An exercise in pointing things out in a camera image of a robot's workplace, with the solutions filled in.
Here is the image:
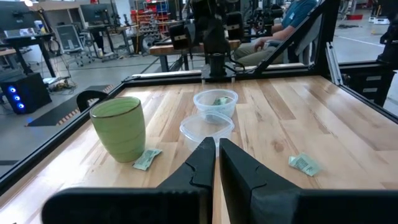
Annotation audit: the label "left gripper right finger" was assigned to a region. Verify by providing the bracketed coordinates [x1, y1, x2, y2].
[219, 138, 398, 224]

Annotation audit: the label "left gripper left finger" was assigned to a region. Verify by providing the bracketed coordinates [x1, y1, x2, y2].
[41, 136, 217, 224]

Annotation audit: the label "green sachet packet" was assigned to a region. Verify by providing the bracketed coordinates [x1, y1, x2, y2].
[212, 96, 233, 106]
[288, 152, 323, 177]
[132, 148, 163, 171]

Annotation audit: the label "red parts bin shelf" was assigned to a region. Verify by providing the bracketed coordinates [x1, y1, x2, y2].
[130, 0, 170, 35]

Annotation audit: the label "wooden workbench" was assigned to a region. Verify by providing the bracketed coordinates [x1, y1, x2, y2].
[149, 39, 242, 73]

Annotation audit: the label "round clear plastic container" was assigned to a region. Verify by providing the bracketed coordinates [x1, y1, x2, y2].
[193, 89, 239, 121]

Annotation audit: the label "square clear plastic container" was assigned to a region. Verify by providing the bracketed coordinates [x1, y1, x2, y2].
[179, 111, 236, 154]

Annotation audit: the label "person's hand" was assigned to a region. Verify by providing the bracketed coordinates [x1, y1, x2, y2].
[253, 37, 272, 52]

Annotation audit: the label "green ceramic cup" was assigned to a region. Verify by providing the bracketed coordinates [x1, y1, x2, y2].
[89, 96, 146, 164]

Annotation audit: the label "grey office chair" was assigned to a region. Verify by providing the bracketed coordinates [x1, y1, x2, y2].
[55, 24, 94, 67]

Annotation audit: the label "person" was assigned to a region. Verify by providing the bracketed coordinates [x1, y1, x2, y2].
[233, 0, 318, 67]

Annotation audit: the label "black hazard striped mat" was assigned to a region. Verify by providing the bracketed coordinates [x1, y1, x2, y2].
[26, 84, 114, 127]

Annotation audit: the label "black desk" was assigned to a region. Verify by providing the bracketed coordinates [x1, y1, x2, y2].
[0, 32, 57, 78]

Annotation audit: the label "black computer tower blue lights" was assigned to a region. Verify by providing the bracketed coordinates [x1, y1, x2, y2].
[0, 72, 53, 114]

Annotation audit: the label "dark computer monitor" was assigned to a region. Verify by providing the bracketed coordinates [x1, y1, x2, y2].
[0, 1, 39, 32]

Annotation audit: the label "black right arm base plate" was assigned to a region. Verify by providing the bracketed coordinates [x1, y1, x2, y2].
[200, 63, 238, 83]

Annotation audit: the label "black frame clamp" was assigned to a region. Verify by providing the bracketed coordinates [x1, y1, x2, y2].
[76, 90, 109, 113]

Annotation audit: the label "black aluminium table frame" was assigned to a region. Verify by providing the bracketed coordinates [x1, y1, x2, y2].
[0, 0, 398, 197]

